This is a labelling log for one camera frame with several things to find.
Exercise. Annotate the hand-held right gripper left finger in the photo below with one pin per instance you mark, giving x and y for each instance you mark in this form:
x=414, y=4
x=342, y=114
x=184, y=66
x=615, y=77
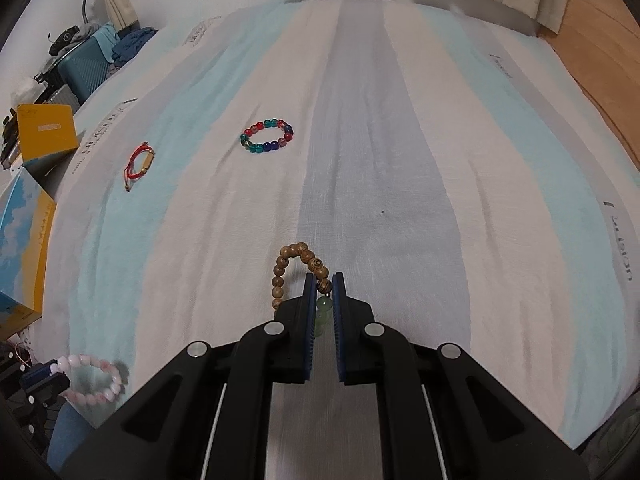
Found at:
x=307, y=325

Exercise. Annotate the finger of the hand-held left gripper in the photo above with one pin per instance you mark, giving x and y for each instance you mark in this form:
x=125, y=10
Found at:
x=35, y=415
x=45, y=377

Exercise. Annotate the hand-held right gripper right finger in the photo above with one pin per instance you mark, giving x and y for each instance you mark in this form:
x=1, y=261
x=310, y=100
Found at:
x=340, y=325

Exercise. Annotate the yellow blue cardboard box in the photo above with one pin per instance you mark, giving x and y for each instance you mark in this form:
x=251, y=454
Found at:
x=45, y=130

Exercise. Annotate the striped blue grey blanket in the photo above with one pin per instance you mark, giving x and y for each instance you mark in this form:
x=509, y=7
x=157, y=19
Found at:
x=400, y=160

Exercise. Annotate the silver suitcase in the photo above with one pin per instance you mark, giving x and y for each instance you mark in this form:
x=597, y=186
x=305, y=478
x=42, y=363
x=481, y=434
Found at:
x=57, y=97

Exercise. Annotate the teal suitcase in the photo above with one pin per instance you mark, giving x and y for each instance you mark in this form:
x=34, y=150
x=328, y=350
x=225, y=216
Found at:
x=85, y=72

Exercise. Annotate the dark blue clothing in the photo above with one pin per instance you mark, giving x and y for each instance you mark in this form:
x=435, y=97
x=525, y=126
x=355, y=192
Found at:
x=132, y=45

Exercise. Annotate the black bag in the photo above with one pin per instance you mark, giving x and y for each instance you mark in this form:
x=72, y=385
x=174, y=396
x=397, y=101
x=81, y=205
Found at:
x=65, y=37

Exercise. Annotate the teal cloth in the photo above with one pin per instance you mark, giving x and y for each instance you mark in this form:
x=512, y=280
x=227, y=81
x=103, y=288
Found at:
x=105, y=40

